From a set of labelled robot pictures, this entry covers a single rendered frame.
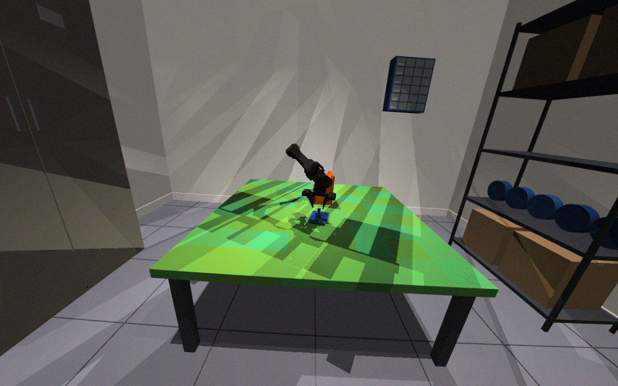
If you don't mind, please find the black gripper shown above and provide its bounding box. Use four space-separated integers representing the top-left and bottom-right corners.
301 183 336 209

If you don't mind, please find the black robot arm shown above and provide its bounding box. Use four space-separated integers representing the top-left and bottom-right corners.
286 143 332 193

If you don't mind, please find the blue circuit board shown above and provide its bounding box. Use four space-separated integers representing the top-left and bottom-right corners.
308 208 329 226

